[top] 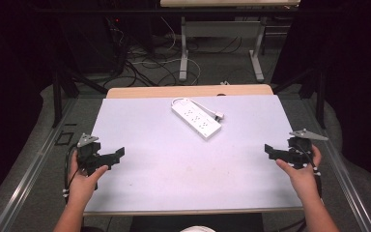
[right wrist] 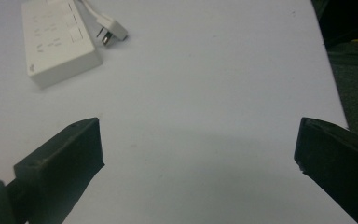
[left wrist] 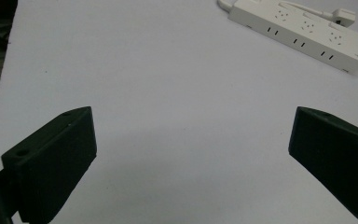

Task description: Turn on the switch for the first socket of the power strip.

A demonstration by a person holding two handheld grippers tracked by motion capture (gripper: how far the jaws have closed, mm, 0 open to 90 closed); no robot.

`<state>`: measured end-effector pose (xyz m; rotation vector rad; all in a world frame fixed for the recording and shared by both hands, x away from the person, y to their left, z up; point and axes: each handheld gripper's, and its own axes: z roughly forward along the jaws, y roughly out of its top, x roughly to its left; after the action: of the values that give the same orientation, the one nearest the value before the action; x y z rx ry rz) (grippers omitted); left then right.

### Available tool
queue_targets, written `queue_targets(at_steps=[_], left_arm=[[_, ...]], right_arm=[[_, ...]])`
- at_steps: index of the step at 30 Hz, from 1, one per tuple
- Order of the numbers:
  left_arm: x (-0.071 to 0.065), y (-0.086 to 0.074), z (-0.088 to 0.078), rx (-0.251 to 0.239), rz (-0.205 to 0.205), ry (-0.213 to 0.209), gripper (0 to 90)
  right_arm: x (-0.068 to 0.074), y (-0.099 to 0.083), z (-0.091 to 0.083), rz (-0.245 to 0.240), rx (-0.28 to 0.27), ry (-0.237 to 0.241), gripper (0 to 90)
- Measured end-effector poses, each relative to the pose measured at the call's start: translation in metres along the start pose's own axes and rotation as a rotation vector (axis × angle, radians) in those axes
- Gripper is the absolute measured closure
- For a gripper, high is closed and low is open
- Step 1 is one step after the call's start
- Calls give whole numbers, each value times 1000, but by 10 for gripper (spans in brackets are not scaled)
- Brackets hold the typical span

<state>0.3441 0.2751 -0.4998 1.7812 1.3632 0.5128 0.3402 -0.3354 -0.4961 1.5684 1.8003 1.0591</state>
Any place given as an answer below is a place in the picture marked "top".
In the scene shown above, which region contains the tangle of floor cables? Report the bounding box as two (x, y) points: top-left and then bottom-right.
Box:
(105, 15), (243, 88)

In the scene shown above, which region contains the person's left hand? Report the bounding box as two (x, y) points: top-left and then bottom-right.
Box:
(67, 150), (110, 204)

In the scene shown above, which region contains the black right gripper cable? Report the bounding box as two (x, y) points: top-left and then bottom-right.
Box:
(294, 144), (324, 198)

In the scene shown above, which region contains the white power strip cable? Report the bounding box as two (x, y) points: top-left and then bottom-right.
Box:
(170, 97), (221, 118)

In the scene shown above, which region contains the black metal stand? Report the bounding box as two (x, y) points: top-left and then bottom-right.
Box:
(271, 62), (328, 130)
(51, 62), (108, 129)

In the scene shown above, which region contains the person's white clothing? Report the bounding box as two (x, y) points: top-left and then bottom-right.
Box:
(179, 225), (216, 232)

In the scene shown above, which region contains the white table mat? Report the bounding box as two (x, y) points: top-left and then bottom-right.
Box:
(84, 94), (304, 216)

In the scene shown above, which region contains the white-legged desk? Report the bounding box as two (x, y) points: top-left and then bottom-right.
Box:
(159, 0), (301, 83)

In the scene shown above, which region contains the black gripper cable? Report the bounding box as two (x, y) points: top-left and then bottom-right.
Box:
(294, 144), (324, 198)
(63, 145), (80, 205)

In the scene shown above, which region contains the white power strip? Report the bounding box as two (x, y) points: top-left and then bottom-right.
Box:
(170, 98), (223, 141)

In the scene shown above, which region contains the dark equipment cabinet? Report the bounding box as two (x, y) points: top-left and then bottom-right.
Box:
(59, 14), (128, 76)

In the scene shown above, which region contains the wooden table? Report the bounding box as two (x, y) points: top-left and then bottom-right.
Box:
(82, 83), (305, 217)

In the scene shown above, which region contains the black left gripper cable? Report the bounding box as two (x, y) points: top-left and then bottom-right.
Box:
(63, 145), (80, 205)

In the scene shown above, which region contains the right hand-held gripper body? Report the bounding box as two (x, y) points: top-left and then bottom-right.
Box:
(283, 129), (329, 170)

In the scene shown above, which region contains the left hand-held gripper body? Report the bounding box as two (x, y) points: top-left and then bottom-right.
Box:
(76, 132), (113, 177)

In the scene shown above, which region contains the aluminium floor rail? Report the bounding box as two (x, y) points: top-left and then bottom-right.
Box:
(0, 98), (79, 232)
(302, 96), (371, 232)

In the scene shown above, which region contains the person's right hand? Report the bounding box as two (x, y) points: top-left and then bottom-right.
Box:
(275, 144), (323, 203)

